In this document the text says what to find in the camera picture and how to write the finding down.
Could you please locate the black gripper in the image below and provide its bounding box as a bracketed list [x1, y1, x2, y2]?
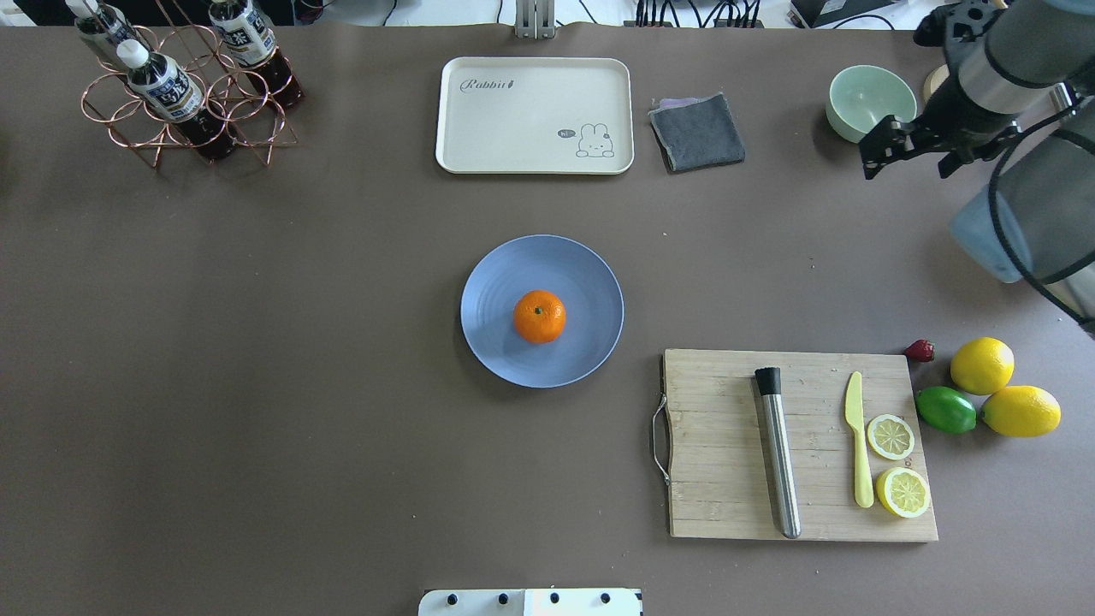
[858, 81, 1021, 181]

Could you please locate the orange mandarin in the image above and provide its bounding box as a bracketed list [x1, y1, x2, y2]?
[512, 289, 567, 346]

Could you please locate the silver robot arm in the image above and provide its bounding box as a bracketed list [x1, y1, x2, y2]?
[858, 1, 1094, 333]

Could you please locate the blue round plate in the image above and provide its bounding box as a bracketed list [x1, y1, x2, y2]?
[460, 234, 624, 388]

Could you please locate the wooden cup stand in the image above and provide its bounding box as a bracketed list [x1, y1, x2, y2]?
[920, 65, 950, 103]

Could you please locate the mint green bowl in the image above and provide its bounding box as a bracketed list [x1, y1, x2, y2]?
[826, 65, 918, 144]

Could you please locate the red strawberry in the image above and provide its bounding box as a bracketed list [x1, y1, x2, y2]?
[903, 339, 935, 363]

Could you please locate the grey folded cloth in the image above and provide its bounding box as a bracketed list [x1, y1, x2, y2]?
[647, 92, 747, 173]

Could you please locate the green lime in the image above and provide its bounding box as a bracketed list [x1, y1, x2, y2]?
[914, 386, 978, 435]

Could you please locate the steel cylinder grinder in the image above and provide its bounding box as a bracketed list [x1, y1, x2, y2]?
[754, 367, 802, 539]

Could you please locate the lemon slice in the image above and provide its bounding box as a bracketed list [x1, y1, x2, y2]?
[866, 414, 915, 461]
[875, 467, 931, 518]

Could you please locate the yellow plastic knife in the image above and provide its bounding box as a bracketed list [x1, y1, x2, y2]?
[844, 371, 875, 508]

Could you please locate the wooden cutting board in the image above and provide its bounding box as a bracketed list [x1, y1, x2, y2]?
[654, 348, 938, 543]

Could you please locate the cream rabbit tray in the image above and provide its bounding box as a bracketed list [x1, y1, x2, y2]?
[435, 57, 635, 175]

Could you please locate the dark bottle white cap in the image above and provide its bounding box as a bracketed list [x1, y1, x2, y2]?
[118, 40, 237, 160]

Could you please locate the aluminium frame post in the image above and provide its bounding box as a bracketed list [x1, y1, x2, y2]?
[512, 0, 556, 39]

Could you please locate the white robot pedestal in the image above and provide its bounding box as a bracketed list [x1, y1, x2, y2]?
[417, 586, 644, 615]

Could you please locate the copper wire bottle rack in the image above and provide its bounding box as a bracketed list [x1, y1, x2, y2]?
[68, 1, 306, 168]

